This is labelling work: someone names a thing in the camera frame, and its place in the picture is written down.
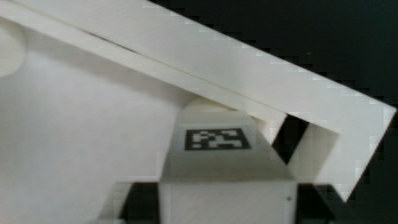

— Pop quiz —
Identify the white square table top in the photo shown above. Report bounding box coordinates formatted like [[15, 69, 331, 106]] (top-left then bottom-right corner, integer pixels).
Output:
[[0, 0, 398, 224]]

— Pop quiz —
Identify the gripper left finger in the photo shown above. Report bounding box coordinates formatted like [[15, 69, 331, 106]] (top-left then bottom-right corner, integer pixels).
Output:
[[97, 180, 164, 224]]

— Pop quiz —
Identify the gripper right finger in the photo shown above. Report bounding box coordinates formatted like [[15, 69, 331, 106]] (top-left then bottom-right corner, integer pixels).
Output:
[[296, 184, 368, 224]]

